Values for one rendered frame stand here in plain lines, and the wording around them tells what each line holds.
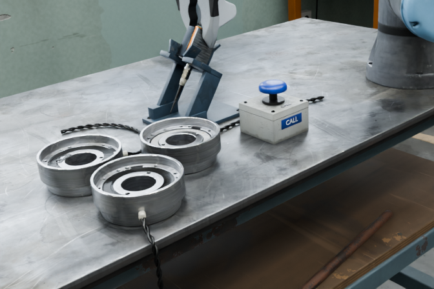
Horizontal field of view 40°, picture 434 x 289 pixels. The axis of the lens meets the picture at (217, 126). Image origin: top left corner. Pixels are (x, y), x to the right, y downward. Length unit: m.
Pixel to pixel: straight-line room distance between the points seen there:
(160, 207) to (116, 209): 0.05
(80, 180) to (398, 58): 0.57
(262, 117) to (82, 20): 1.74
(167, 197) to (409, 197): 0.67
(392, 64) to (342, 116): 0.17
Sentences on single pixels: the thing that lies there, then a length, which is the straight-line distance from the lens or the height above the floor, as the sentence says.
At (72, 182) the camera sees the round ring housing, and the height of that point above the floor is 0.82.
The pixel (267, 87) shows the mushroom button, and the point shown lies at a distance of 0.83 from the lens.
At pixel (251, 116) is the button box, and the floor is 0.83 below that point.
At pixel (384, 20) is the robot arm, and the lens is 1.05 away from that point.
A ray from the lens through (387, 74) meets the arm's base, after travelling 1.04.
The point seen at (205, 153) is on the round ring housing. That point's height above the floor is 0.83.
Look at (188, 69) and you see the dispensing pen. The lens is 0.90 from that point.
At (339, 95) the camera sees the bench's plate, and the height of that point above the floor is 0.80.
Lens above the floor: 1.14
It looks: 22 degrees down
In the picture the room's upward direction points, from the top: 4 degrees counter-clockwise
